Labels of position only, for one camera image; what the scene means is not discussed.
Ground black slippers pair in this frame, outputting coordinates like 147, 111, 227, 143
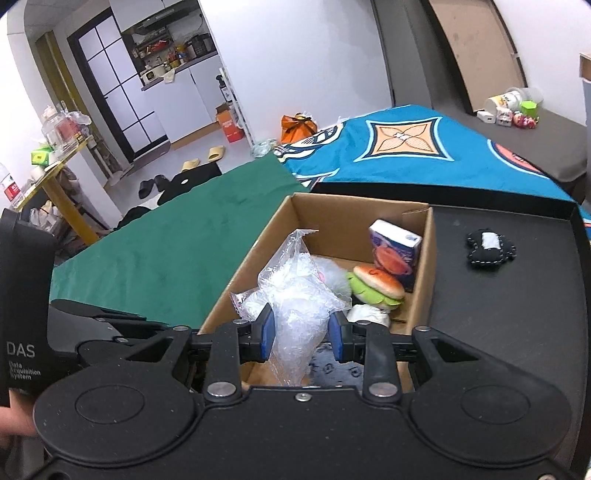
138, 174, 170, 200

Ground small toys on bench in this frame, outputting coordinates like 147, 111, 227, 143
476, 87, 544, 129

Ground blue denim fabric toy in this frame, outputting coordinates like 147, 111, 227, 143
303, 342, 363, 390

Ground open brown cardboard box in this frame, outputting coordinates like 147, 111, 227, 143
200, 193, 437, 335

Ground grey bench seat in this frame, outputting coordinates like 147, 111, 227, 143
373, 1, 587, 198

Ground large black shallow tray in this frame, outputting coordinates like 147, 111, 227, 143
314, 183, 590, 475

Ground clear plastic bag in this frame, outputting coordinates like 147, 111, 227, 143
230, 229, 352, 386

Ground grey pink plush toy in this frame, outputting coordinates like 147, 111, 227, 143
312, 255, 352, 303

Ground black stitched felt toy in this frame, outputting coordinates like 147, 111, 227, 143
466, 228, 517, 270

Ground white soft roll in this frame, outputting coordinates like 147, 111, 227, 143
346, 304, 391, 328

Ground leaning brown framed board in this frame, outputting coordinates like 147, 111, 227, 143
426, 1, 528, 112

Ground yellow slippers pair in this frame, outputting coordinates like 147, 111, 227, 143
179, 144, 226, 174

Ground plush hamburger toy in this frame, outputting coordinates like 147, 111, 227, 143
346, 265, 406, 312

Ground black laptop on floor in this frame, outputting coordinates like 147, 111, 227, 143
156, 163, 221, 206

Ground orange gift bag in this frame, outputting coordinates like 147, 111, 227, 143
280, 113, 318, 144

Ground blue patterned blanket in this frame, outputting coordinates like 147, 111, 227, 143
274, 105, 574, 213

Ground orange carton on floor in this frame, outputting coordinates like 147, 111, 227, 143
216, 104, 245, 143

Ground green cloth mat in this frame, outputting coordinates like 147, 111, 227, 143
50, 157, 304, 328

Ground grey desk with mat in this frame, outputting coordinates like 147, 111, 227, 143
578, 52, 591, 139

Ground person's left hand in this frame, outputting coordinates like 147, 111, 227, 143
0, 390, 37, 440

